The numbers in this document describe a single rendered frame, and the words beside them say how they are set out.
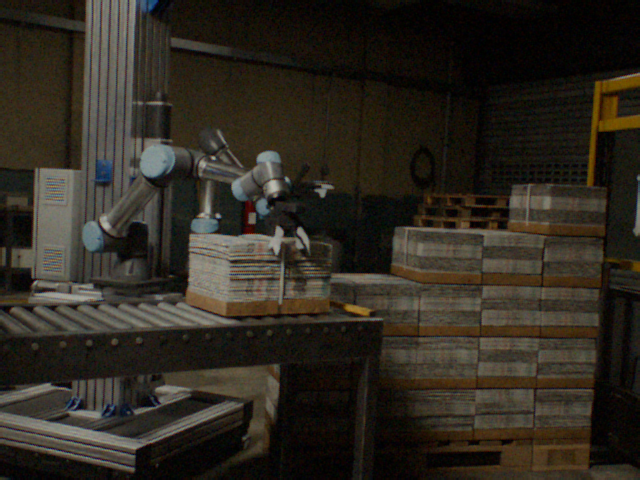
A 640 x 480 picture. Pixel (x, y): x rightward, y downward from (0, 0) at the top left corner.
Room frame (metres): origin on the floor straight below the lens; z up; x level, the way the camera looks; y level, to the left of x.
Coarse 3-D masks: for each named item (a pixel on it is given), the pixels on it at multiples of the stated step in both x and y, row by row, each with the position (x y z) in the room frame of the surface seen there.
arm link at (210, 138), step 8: (208, 128) 3.60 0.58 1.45; (216, 128) 3.62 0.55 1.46; (200, 136) 3.58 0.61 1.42; (208, 136) 3.56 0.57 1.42; (216, 136) 3.56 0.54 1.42; (200, 144) 3.58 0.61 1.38; (208, 144) 3.55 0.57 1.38; (216, 144) 3.54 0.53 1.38; (224, 144) 3.56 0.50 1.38; (208, 152) 3.56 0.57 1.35; (216, 152) 3.54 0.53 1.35; (224, 152) 3.55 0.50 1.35; (216, 160) 3.57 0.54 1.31; (224, 160) 3.55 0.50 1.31; (232, 160) 3.56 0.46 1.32; (256, 200) 3.56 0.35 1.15; (264, 200) 3.54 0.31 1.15; (256, 208) 3.55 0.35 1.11; (264, 208) 3.54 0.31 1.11
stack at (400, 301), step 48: (336, 288) 3.33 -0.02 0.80; (384, 288) 3.38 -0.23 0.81; (432, 288) 3.45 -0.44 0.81; (480, 288) 3.51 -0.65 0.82; (528, 288) 3.57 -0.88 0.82; (384, 336) 3.40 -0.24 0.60; (432, 336) 3.47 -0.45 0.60; (480, 336) 3.54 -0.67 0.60; (528, 336) 3.61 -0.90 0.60; (336, 432) 3.34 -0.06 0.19
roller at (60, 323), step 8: (32, 312) 2.43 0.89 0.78; (40, 312) 2.37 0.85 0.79; (48, 312) 2.34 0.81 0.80; (48, 320) 2.28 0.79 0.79; (56, 320) 2.23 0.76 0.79; (64, 320) 2.21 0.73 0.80; (56, 328) 2.20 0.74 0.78; (64, 328) 2.15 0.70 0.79; (72, 328) 2.11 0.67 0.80; (80, 328) 2.10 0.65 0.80
